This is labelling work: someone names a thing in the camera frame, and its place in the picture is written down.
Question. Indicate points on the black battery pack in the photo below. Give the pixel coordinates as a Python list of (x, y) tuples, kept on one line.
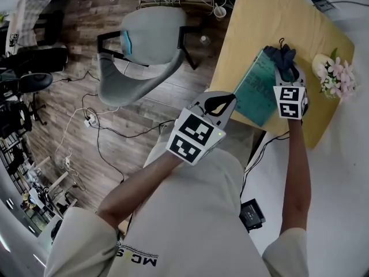
[(252, 213)]

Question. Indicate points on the person's beige shirt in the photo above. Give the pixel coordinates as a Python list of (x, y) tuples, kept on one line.
[(187, 218)]

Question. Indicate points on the white power strip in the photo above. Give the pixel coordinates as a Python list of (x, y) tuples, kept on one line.
[(90, 121)]

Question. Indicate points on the dark blue cloth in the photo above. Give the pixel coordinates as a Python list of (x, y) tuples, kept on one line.
[(281, 56)]

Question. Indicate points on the black office chair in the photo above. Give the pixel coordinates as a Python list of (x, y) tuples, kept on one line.
[(31, 82)]

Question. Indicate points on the person's left forearm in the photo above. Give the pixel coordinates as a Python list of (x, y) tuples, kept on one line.
[(135, 192)]

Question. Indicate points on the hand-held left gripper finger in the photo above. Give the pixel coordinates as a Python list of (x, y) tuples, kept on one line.
[(212, 94), (229, 115)]

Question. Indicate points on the white paper cup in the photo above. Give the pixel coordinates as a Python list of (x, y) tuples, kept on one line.
[(219, 12)]

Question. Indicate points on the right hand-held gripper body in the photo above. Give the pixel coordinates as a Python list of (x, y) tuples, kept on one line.
[(289, 101)]

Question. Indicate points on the teal book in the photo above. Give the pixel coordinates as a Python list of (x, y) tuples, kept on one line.
[(253, 94)]

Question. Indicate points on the small white plug adapter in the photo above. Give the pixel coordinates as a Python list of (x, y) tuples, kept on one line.
[(66, 161)]

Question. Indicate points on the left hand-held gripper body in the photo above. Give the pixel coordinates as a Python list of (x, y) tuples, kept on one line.
[(193, 137)]

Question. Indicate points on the pink flowers in white pot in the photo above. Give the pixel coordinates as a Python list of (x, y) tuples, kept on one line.
[(337, 76)]

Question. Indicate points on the clear water bottle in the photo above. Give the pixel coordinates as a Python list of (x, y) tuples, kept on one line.
[(204, 40)]

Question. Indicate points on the grey shell chair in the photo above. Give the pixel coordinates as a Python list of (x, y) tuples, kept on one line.
[(144, 53)]

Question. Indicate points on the person's right forearm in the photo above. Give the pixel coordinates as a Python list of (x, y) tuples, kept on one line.
[(295, 177)]

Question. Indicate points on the table with checkered cloth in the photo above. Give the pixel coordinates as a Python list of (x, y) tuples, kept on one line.
[(27, 19)]

